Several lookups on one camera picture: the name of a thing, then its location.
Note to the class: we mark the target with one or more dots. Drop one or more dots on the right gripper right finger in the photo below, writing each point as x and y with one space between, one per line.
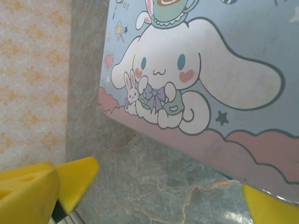
273 212

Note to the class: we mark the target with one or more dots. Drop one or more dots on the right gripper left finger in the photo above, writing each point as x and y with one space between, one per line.
25 200

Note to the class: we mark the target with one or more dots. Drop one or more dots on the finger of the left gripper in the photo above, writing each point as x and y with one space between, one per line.
77 179

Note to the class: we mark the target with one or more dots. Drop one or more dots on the cartoon print tin box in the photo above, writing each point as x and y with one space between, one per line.
210 70

